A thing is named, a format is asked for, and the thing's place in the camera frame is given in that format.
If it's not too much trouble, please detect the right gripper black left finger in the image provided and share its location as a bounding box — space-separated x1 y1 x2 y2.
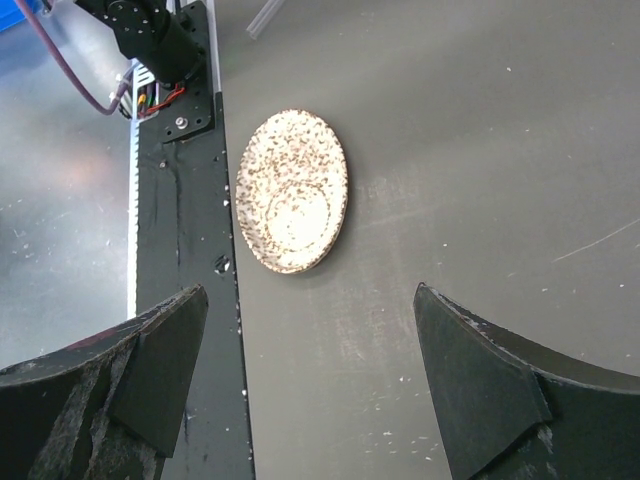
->
1 285 208 479

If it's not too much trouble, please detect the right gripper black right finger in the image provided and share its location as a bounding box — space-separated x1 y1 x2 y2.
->
413 283 639 479

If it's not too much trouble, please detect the speckled ceramic plate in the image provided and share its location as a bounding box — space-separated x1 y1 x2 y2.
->
235 109 349 274

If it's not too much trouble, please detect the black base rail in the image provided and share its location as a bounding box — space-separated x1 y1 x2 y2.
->
127 0 256 480

